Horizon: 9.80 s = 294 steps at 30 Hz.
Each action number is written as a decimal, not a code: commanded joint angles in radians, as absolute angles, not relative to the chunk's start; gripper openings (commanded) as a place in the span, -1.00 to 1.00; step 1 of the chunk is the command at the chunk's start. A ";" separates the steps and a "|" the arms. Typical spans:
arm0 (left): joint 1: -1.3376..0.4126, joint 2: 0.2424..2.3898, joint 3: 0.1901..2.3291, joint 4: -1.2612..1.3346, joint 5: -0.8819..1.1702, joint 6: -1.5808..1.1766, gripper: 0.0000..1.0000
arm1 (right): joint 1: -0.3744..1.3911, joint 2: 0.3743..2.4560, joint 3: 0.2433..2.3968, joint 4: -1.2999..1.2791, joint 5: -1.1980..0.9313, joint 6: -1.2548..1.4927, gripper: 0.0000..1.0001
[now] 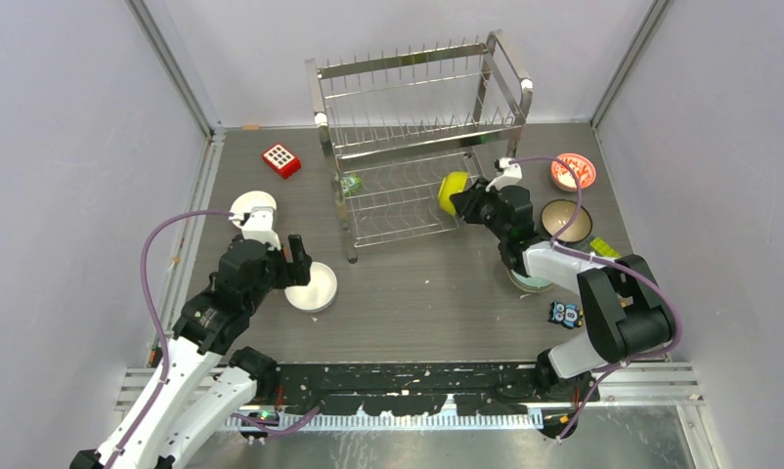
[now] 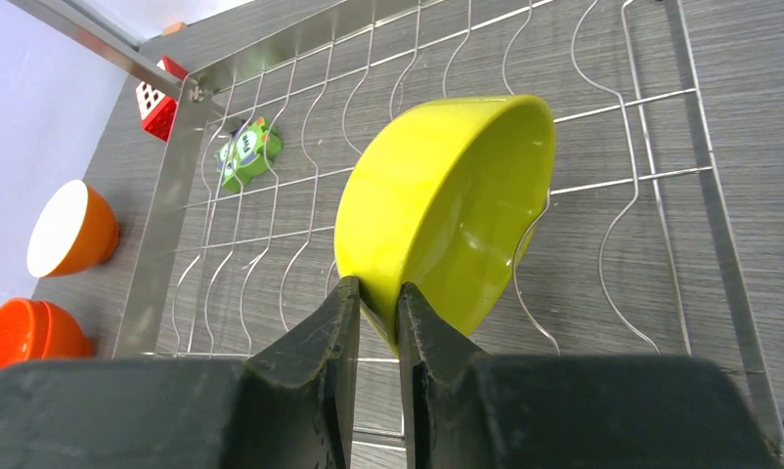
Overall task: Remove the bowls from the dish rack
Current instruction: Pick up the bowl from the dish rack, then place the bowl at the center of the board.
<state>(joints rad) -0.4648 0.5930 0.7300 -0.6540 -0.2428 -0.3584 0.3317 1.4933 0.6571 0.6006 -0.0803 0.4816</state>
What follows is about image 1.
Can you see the steel two-tier dish rack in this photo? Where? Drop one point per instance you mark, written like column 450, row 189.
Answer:
column 403, row 121

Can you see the red white patterned bowl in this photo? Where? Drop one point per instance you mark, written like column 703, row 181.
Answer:
column 570, row 170

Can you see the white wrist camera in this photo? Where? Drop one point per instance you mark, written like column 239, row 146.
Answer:
column 509, row 173
column 258, row 225

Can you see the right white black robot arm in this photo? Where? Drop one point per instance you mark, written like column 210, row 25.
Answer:
column 624, row 314

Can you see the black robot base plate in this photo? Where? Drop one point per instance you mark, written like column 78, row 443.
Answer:
column 418, row 388

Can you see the white bowl brown outside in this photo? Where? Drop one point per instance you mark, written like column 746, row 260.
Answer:
column 248, row 203

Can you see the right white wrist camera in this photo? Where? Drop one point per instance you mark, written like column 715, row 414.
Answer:
column 509, row 173

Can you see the small green patterned object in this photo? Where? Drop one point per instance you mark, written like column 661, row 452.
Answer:
column 351, row 185

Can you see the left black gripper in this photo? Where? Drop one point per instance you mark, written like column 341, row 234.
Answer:
column 298, row 270

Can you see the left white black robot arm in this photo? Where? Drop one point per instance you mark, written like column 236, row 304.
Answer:
column 167, row 424

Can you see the dark blue bowl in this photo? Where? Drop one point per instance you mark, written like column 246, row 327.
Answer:
column 556, row 214

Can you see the red white grid block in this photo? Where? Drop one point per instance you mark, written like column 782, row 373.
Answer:
column 281, row 160

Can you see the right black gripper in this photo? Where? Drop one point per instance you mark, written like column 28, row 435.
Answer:
column 468, row 201

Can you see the lime green brick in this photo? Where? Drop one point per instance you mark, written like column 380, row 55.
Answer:
column 602, row 248

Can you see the blue cartoon sticker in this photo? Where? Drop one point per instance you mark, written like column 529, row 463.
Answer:
column 569, row 316

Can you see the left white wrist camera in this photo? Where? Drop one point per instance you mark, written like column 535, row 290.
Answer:
column 258, row 225

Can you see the yellow bowl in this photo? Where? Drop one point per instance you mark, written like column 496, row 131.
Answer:
column 454, row 183

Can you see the pale green bowl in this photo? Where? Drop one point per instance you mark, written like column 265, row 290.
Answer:
column 529, row 284

